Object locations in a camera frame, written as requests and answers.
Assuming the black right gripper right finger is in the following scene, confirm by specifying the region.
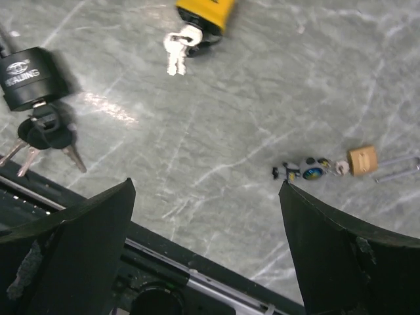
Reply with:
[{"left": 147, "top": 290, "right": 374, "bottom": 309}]
[{"left": 279, "top": 182, "right": 419, "bottom": 314}]

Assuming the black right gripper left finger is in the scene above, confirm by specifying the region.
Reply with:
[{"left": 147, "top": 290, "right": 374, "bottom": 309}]
[{"left": 1, "top": 179, "right": 136, "bottom": 314}]

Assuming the cartoon figure keychain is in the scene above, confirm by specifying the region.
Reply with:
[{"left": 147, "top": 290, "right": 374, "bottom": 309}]
[{"left": 272, "top": 157, "right": 350, "bottom": 182}]

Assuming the small brass long-shackle padlock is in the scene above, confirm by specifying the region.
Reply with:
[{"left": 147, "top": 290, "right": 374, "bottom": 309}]
[{"left": 347, "top": 145, "right": 419, "bottom": 183}]

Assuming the silver key bunch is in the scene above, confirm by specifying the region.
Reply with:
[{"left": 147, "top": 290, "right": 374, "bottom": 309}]
[{"left": 163, "top": 25, "right": 203, "bottom": 76}]

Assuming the yellow padlock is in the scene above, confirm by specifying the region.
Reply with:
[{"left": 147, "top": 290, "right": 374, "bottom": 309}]
[{"left": 175, "top": 0, "right": 236, "bottom": 58}]

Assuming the black-headed key bunch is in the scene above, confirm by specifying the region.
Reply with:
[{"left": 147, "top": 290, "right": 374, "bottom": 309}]
[{"left": 1, "top": 102, "right": 87, "bottom": 177}]

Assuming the black round padlock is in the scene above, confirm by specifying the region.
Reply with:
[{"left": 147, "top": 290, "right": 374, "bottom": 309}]
[{"left": 1, "top": 47, "right": 70, "bottom": 112}]

